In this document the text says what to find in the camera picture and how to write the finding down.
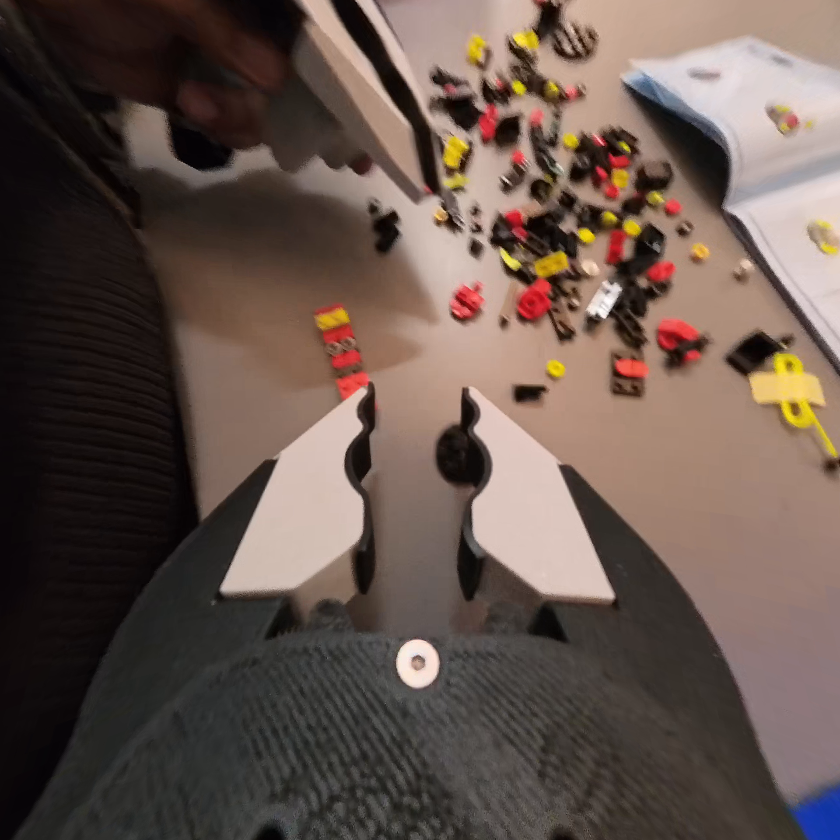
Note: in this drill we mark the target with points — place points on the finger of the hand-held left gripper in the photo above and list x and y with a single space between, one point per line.
401 65
354 98

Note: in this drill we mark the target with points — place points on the yellow round lego stud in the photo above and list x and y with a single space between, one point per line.
556 369

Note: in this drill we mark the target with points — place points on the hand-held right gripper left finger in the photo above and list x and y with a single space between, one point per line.
295 518

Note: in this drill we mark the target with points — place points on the pile of lego pieces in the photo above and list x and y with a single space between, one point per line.
544 229

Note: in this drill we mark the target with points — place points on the black lego slope brick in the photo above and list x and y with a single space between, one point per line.
751 351

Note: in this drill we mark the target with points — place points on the cream lego stud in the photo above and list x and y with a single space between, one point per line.
743 270

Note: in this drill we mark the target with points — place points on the person's left hand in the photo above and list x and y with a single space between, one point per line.
197 59

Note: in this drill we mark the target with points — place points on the black lego slope tile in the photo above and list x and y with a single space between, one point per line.
386 241

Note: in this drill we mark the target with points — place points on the red rounded lego plate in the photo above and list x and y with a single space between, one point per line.
533 302

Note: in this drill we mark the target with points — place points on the yellow cross-hole lego stud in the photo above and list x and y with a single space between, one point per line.
700 253

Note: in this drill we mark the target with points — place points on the small black lego bracket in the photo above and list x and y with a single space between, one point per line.
528 392

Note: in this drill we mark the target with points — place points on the black plate with red tile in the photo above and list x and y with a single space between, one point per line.
630 369

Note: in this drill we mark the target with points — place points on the instruction booklet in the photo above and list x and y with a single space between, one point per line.
754 131

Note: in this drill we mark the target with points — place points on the red black lego claw assembly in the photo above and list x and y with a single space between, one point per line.
676 334

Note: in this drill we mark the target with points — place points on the blue plastic bin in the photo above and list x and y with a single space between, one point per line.
820 820

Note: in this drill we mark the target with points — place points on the red yellow lego assembly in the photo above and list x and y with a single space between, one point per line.
338 341

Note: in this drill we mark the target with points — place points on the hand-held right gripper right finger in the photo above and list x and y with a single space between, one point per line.
538 525

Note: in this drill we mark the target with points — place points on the brown lego bar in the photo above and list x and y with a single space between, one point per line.
506 307

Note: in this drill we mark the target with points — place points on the dark round lego stud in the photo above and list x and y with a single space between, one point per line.
686 228

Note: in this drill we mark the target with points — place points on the small black lego plate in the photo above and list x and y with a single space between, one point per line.
388 220

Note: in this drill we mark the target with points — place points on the black round lego plate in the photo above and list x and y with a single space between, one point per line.
577 40
453 453

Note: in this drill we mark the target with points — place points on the person's left forearm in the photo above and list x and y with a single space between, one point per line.
79 426

